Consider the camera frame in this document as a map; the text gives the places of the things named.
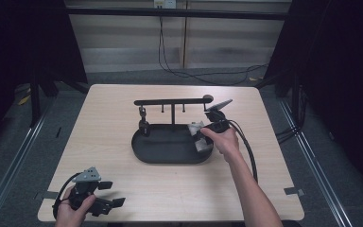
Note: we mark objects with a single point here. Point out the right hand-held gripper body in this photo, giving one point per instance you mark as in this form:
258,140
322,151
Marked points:
217,121

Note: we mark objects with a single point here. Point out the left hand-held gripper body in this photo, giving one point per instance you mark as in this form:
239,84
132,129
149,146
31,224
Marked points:
86,176

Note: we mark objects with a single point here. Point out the grey patterned key pouch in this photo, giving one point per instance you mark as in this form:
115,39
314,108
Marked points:
193,128

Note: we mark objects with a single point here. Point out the black key rack with tray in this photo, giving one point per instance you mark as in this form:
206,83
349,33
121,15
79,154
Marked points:
167,146

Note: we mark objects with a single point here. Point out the car key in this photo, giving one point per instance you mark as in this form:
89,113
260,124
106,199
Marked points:
143,124

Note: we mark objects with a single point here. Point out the person's right hand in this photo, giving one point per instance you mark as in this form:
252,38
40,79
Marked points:
225,143

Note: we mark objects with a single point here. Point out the person's left hand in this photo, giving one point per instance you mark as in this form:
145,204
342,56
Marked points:
69,216

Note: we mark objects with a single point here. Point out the grey tape strip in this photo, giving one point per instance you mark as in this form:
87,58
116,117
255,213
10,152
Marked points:
48,195
293,191

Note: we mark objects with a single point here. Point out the black metal stand leg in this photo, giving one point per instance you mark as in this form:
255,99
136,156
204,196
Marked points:
35,104

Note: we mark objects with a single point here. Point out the yellow floor tape piece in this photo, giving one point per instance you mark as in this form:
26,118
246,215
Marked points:
24,100

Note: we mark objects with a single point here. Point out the dark curtain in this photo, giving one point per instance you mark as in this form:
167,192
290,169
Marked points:
337,63
19,47

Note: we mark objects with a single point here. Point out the aluminium floor rail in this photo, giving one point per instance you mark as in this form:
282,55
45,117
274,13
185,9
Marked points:
315,170
9,176

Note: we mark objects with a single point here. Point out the black horizontal frame bar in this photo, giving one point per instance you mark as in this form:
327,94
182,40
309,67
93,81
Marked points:
170,13

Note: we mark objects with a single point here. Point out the white wall socket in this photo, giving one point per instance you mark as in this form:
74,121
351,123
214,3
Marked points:
165,3

